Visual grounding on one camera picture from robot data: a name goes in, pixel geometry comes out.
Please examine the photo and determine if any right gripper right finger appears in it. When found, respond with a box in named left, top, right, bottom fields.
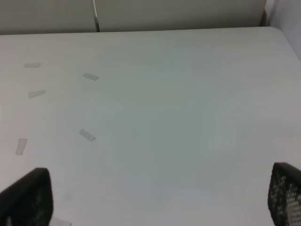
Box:
left=268, top=162, right=301, bottom=226

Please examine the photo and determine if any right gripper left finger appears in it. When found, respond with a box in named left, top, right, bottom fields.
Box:
left=0, top=168, right=54, bottom=226

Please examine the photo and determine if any clear tape piece under shirt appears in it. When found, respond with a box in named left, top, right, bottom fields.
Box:
left=16, top=138, right=28, bottom=155

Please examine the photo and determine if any clear tape piece right middle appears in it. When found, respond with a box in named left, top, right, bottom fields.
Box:
left=79, top=129, right=96, bottom=142

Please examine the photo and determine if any clear tape piece inner centre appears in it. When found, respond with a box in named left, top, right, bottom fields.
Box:
left=28, top=90, right=46, bottom=98

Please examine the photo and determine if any clear tape piece back centre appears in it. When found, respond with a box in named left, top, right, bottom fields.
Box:
left=24, top=63, right=41, bottom=68

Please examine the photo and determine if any clear tape piece back right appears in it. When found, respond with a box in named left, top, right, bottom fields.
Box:
left=83, top=73, right=99, bottom=81

